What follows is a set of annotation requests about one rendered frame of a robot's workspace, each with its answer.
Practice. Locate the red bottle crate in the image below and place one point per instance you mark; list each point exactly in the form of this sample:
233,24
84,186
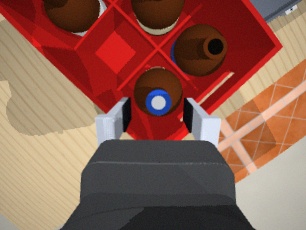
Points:
102,61

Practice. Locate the dark grey rectangular tray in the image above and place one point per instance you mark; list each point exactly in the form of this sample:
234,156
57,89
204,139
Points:
271,9

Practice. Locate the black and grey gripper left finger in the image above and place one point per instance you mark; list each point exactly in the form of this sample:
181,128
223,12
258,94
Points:
115,122

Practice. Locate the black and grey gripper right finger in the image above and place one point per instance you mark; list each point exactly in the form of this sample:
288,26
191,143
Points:
198,122

